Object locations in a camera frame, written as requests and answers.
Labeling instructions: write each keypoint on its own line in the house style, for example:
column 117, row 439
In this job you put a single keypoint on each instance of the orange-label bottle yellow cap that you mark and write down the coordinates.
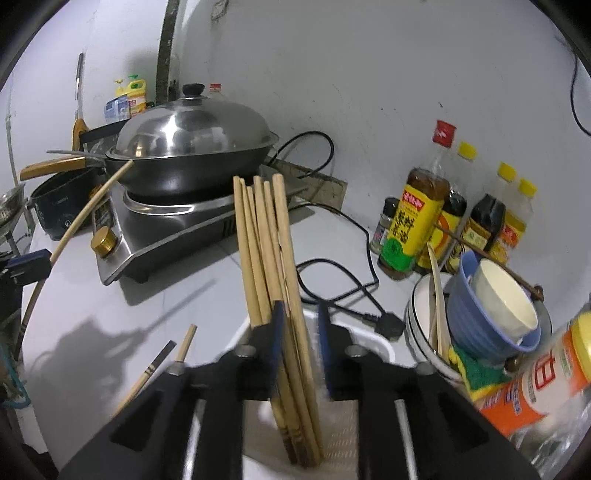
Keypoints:
column 540, row 383

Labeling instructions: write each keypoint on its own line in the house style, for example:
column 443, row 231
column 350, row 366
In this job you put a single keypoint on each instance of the blue bowl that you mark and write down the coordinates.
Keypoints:
column 471, row 318

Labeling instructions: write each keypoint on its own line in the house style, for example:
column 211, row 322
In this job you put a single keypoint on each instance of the white dark-rimmed bowl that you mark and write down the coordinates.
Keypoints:
column 418, row 323

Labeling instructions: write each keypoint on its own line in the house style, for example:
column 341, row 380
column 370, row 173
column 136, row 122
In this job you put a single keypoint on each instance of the brown board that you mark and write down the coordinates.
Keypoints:
column 318, row 184

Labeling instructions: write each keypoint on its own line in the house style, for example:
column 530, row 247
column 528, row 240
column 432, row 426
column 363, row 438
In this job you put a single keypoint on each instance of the dark sauce bottle yellow cap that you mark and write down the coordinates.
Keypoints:
column 455, row 207

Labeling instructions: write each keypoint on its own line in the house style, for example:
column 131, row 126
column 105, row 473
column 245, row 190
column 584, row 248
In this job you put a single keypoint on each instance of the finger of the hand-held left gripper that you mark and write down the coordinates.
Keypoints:
column 30, row 267

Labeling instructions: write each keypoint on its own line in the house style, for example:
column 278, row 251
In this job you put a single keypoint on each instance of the white wall pipe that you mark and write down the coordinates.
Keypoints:
column 9, row 138

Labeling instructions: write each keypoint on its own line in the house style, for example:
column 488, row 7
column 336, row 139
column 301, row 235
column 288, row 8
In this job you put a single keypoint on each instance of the blue white carton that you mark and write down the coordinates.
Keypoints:
column 115, row 110

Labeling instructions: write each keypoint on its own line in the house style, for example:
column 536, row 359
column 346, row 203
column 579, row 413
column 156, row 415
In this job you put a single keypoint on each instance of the large yellow-label oil bottle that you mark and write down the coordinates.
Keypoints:
column 411, row 221

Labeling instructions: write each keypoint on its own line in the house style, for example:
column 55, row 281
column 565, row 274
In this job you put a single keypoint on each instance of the steel domed wok lid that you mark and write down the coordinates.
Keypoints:
column 194, row 129

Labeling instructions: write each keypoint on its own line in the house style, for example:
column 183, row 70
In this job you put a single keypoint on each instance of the bundle of wooden chopsticks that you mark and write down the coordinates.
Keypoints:
column 263, row 258

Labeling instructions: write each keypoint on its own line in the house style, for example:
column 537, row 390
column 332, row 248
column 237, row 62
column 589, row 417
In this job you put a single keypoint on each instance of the plain wooden chopstick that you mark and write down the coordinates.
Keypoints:
column 78, row 222
column 443, row 323
column 434, row 295
column 186, row 342

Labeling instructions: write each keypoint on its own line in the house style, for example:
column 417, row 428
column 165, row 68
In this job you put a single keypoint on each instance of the black wok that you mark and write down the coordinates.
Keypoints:
column 184, row 170

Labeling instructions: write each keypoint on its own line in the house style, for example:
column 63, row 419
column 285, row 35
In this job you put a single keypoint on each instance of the clear plastic bag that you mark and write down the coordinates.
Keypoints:
column 554, row 445

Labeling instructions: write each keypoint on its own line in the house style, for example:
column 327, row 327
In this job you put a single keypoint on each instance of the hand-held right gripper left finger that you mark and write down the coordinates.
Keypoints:
column 278, row 344

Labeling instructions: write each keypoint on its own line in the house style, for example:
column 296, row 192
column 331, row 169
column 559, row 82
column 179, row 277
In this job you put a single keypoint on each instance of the white perforated utensil holder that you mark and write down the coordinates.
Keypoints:
column 341, row 434

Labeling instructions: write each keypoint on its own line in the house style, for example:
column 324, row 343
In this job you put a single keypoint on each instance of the silver induction cooker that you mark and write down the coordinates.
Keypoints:
column 184, row 226

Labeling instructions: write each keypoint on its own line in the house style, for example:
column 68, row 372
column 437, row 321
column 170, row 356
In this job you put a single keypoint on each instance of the steel colander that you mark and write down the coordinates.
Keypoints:
column 11, row 203

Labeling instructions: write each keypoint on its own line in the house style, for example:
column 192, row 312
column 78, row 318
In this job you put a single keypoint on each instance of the striped-end wooden chopstick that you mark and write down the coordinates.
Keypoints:
column 147, row 371

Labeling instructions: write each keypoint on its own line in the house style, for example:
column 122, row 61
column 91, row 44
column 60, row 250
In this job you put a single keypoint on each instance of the green yellow sponge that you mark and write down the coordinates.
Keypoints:
column 480, row 374

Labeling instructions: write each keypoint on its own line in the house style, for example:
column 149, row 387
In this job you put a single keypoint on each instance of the dark wooden stick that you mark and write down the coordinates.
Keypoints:
column 485, row 256

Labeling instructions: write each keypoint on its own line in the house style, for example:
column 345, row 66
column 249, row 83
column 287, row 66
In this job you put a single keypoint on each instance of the soy sauce bottle yellow cap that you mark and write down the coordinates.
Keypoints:
column 485, row 221

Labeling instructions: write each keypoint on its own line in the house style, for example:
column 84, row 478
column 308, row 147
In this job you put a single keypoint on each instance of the yellow liquid bottle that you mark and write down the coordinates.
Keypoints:
column 515, row 230

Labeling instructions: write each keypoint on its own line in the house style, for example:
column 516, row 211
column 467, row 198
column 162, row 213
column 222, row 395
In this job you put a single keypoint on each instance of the red-capped bottle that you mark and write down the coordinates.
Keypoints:
column 215, row 89

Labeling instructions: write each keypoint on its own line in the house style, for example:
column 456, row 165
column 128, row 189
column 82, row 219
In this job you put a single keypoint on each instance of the yellow detergent bottle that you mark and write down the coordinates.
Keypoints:
column 137, row 99

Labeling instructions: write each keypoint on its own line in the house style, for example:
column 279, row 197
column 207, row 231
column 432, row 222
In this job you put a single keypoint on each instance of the black cooker pot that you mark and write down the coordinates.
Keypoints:
column 60, row 205

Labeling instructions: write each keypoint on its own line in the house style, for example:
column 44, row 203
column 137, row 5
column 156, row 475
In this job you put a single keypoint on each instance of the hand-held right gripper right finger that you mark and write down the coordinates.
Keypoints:
column 324, row 350

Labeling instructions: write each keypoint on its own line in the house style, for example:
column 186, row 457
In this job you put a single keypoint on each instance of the dark vertical pipe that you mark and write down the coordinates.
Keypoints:
column 166, row 46

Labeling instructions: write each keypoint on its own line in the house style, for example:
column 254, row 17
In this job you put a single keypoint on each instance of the small spice jar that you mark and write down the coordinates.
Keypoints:
column 385, row 226

